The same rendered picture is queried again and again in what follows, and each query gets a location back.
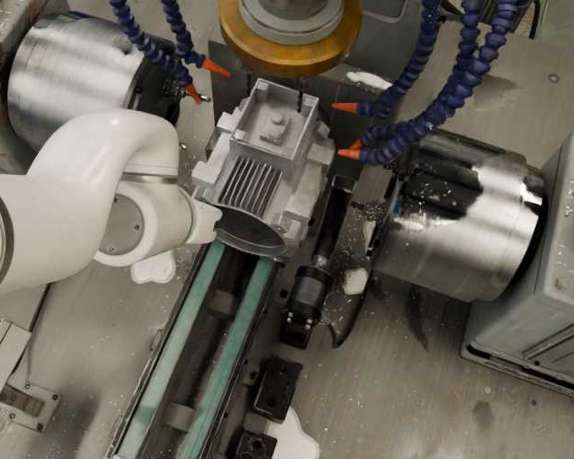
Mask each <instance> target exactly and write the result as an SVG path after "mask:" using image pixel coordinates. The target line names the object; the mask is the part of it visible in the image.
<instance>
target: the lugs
mask: <svg viewBox="0 0 574 459"><path fill-rule="evenodd" d="M248 99H249V98H248V97H247V98H244V99H243V100H242V101H241V103H240V105H239V107H238V109H239V111H240V112H242V110H243V109H244V107H245V105H246V103H247V101H248ZM329 132H330V129H329V128H328V127H327V126H326V125H325V124H324V123H323V122H322V121H317V122H316V123H315V127H314V128H313V134H312V136H313V137H314V138H315V139H316V140H317V141H321V140H325V139H327V137H328V134H329ZM216 194H217V192H216V191H215V190H213V189H212V188H211V187H210V186H205V187H199V188H198V190H197V192H196V194H195V196H194V199H201V200H202V201H207V202H209V204H208V205H210V204H212V201H213V200H214V198H215V196H216ZM291 225H292V220H291V219H290V218H289V217H288V216H286V215H285V214H284V213H274V215H273V217H272V221H271V223H270V226H271V227H272V228H274V229H275V230H276V231H277V232H278V233H288V232H289V230H290V227H291ZM285 257H286V256H283V255H279V256H274V257H268V258H269V259H271V260H272V261H274V262H283V261H284V260H285Z"/></svg>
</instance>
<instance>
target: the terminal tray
mask: <svg viewBox="0 0 574 459"><path fill-rule="evenodd" d="M261 84H265V85H266V87H265V88H262V87H261ZM299 94H300V93H299V91H296V90H293V89H290V88H288V87H283V86H281V85H278V84H275V83H272V82H270V81H267V80H264V79H261V78H258V80H257V82H256V84H255V86H254V88H253V90H252V92H251V96H250V97H249V99H248V101H247V103H246V105H245V107H244V109H243V110H242V112H241V115H240V117H239V119H238V121H237V123H236V125H235V127H234V129H233V130H232V132H231V135H230V138H229V141H230V153H231V161H235V160H236V158H237V157H238V156H239V162H241V160H242V158H244V162H247V160H248V158H249V159H250V163H251V164H252V162H253V160H255V165H257V166H258V164H259V162H261V167H262V168H263V167H264V164H266V169H269V168H270V167H272V172H274V171H275V169H277V175H279V176H280V175H281V172H282V177H283V178H284V179H286V180H287V181H289V182H290V180H293V178H294V174H296V170H297V168H298V167H299V164H300V161H301V160H302V155H303V154H304V150H305V149H306V148H307V144H308V142H310V137H311V136H312V134H313V128H314V127H315V123H316V118H317V115H316V113H317V107H318V102H319V98H318V97H313V96H310V95H307V94H304V93H303V96H302V107H301V113H298V112H297V109H298V106H297V105H298V102H299V98H298V97H299ZM308 99H311V101H312V103H311V104H308V103H307V100H308ZM238 132H241V133H242V136H241V137H237V133H238ZM285 149H289V150H290V151H291V153H290V154H286V153H285Z"/></svg>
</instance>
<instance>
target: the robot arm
mask: <svg viewBox="0 0 574 459"><path fill-rule="evenodd" d="M178 168H179V138H178V134H177V131H176V129H175V128H174V127H173V125H172V124H170V123H169V122H168V120H166V119H164V118H163V117H159V116H157V115H151V114H148V113H144V112H141V111H136V110H131V109H125V108H106V109H99V110H94V111H90V112H87V113H85V114H82V115H80V116H78V117H75V118H73V119H71V120H69V121H68V122H67V123H66V124H65V125H63V126H62V127H61V128H59V129H58V130H57V131H56V132H55V133H54V134H53V135H52V136H51V137H50V139H49V140H48V141H47V142H46V143H45V145H44V146H43V147H42V149H41V150H40V152H39V153H38V155H37V156H36V158H35V160H34V162H33V163H32V165H31V167H30V169H29V170H28V172H27V174H26V176H21V175H5V174H0V295H2V294H6V293H9V292H13V291H20V290H23V289H27V288H31V287H35V286H38V285H42V284H46V283H49V282H53V281H60V280H63V279H65V278H67V277H70V276H72V275H74V274H76V273H78V272H79V271H81V270H83V269H84V268H85V267H86V266H87V265H88V264H89V262H91V261H92V259H95V260H97V261H99V262H101V263H103V264H106V265H108V266H114V267H121V266H127V265H130V264H133V263H136V262H139V261H142V260H145V259H148V258H151V257H154V256H157V255H159V254H161V253H164V252H167V251H170V250H174V249H176V248H178V247H180V246H182V245H183V244H184V243H191V244H202V243H208V242H212V241H214V239H215V237H216V235H217V233H216V231H215V230H213V229H223V228H224V225H225V222H226V220H224V219H221V215H222V212H221V210H220V209H217V208H214V207H212V206H210V205H208V204H209V202H207V201H202V200H201V199H192V198H191V197H190V195H189V194H188V193H187V192H186V191H185V190H184V189H182V188H181V187H179V186H178ZM172 176H174V177H172Z"/></svg>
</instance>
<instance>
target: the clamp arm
mask: <svg viewBox="0 0 574 459"><path fill-rule="evenodd" d="M356 185H357V181H356V180H353V179H350V178H346V177H343V176H340V175H337V174H336V175H335V176H334V178H333V182H332V185H331V187H330V191H329V195H328V199H327V202H326V205H325V209H324V213H323V219H322V223H321V226H320V229H319V233H318V237H317V241H316V243H315V247H314V251H313V257H312V260H313V261H315V259H316V258H315V257H318V258H317V261H321V260H322V258H323V259H324V260H323V264H325V263H326V265H325V267H326V266H329V265H330V262H331V259H332V256H333V252H334V249H335V246H336V243H337V240H338V238H339V236H340V233H341V230H342V227H343V223H344V220H345V217H346V214H347V211H348V209H349V207H350V204H351V201H352V198H353V195H354V191H355V188H356ZM326 261H327V262H326Z"/></svg>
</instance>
